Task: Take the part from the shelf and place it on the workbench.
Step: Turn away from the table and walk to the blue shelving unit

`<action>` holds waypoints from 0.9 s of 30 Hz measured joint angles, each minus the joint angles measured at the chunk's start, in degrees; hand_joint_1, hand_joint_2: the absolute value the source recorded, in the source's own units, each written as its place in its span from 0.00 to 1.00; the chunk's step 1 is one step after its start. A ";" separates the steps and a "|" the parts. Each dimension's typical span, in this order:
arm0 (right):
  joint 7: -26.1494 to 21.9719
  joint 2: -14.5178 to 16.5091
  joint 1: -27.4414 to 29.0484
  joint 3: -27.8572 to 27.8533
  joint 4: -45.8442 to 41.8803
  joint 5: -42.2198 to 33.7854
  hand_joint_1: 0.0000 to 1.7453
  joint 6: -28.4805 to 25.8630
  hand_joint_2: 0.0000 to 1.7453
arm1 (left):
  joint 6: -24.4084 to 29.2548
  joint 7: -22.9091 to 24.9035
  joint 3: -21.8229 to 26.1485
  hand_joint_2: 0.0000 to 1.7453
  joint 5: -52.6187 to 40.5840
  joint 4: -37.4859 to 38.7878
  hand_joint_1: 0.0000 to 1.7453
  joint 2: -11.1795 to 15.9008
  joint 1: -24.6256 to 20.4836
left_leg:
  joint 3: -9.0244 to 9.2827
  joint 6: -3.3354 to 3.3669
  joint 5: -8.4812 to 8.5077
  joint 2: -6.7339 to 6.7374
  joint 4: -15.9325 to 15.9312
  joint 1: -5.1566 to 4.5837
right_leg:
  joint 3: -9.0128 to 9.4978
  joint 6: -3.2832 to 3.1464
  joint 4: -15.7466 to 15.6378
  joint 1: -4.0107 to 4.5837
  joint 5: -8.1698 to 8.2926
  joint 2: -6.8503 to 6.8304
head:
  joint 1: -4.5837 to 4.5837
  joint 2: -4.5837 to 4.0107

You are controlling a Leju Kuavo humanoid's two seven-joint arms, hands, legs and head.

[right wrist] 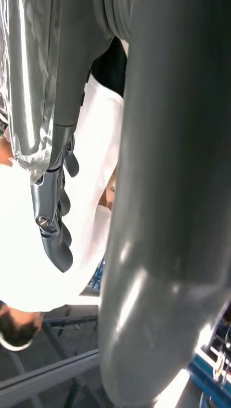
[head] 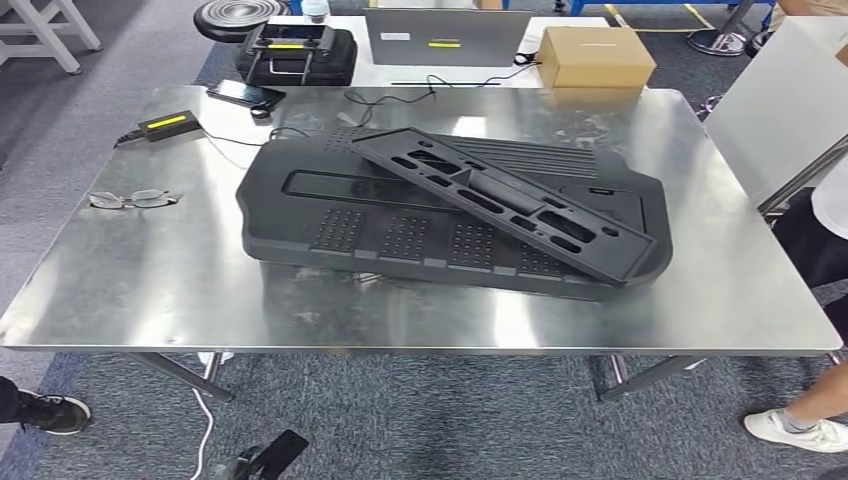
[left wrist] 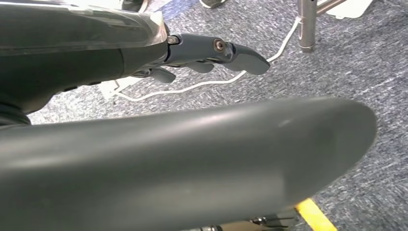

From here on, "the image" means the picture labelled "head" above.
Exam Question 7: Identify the black plastic licence plate bracket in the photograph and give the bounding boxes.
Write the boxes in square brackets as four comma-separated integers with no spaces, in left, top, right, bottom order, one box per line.
[349,127,658,288]

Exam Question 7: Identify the stainless steel workbench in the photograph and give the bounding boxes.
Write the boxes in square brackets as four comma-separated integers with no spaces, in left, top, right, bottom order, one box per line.
[0,84,844,404]

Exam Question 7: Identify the blue metal shelf rack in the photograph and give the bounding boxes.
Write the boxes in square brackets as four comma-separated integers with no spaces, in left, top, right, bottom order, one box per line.
[569,0,776,15]

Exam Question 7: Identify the black plastic engine cover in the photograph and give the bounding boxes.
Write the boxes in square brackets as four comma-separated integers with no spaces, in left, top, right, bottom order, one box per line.
[235,125,675,303]

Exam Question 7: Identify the black carrying case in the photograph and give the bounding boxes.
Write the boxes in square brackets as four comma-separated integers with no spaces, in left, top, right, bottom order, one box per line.
[236,23,359,87]

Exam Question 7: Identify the black phone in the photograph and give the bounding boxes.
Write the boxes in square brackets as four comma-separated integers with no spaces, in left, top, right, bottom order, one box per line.
[206,79,287,121]

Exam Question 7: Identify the cardboard box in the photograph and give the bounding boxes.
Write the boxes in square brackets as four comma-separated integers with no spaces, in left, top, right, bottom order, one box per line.
[536,25,657,89]

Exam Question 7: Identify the black power adapter yellow label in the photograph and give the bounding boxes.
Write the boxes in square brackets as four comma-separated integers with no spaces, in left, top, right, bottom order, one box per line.
[113,109,203,148]

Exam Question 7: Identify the black round stool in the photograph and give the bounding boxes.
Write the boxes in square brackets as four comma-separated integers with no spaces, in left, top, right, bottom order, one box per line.
[193,0,291,44]

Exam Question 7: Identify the clear eyeglasses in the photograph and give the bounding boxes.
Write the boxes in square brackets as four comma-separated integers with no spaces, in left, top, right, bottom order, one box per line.
[87,188,180,211]

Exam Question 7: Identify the chrome stanchion base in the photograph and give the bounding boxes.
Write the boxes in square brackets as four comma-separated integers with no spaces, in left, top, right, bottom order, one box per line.
[686,0,773,58]

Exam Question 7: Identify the person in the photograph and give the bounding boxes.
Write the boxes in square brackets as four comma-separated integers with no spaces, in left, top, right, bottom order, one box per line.
[743,155,848,455]
[0,376,93,437]

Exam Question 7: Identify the thin black adapter cable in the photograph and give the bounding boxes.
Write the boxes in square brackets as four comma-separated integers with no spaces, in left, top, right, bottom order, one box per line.
[198,125,313,148]

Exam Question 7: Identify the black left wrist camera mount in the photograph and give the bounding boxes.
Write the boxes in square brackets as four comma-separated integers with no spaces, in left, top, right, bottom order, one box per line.
[205,430,309,480]

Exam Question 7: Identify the white power cable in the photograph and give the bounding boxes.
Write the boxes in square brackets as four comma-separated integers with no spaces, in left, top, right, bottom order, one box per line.
[190,387,217,480]

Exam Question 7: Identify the white metal table frame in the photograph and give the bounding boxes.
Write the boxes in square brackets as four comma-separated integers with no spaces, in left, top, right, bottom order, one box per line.
[0,0,104,75]

